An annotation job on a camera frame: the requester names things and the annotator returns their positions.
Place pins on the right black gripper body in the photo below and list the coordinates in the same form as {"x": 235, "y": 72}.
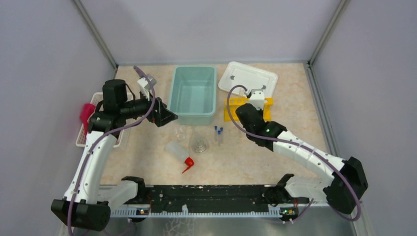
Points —
{"x": 260, "y": 112}

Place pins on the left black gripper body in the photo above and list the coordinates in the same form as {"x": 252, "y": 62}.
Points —
{"x": 156, "y": 116}

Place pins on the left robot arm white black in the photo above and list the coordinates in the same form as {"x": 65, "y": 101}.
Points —
{"x": 83, "y": 206}

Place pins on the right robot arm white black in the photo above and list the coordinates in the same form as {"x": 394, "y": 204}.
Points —
{"x": 341, "y": 183}

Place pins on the yellow test tube rack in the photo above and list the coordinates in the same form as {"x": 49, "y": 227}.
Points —
{"x": 237, "y": 102}

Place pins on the small glass beaker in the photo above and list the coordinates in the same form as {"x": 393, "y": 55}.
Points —
{"x": 180, "y": 133}

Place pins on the blue capped tube right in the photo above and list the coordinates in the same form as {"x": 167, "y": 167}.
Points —
{"x": 221, "y": 135}

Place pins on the blue capped tube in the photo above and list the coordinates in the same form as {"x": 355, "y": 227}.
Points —
{"x": 218, "y": 140}
{"x": 221, "y": 135}
{"x": 215, "y": 134}

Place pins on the blue capped tube middle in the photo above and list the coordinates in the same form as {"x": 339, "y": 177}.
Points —
{"x": 218, "y": 140}

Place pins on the blue capped tube left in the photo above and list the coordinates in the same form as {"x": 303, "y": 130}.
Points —
{"x": 215, "y": 134}

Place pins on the glass funnel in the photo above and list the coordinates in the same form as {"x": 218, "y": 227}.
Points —
{"x": 193, "y": 135}

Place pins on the teal plastic tub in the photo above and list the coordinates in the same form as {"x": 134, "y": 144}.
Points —
{"x": 193, "y": 95}

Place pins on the white plastic lid tray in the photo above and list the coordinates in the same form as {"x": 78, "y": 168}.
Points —
{"x": 237, "y": 73}

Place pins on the glass erlenmeyer flask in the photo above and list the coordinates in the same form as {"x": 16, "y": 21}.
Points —
{"x": 199, "y": 145}

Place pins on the wash bottle red cap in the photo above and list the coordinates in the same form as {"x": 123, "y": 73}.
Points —
{"x": 181, "y": 154}

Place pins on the white perforated basket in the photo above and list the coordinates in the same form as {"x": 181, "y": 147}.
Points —
{"x": 122, "y": 140}

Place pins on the pink cloth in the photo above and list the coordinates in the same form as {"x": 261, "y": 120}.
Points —
{"x": 87, "y": 110}

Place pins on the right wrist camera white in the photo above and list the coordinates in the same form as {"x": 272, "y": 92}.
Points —
{"x": 256, "y": 98}

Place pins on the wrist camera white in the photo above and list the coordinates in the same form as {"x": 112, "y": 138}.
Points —
{"x": 145, "y": 86}
{"x": 256, "y": 98}

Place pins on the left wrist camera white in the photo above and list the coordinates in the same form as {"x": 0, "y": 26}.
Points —
{"x": 145, "y": 86}

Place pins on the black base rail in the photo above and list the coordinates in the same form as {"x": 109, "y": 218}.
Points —
{"x": 215, "y": 198}

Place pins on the white cable duct strip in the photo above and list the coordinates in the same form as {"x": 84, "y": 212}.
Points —
{"x": 137, "y": 212}

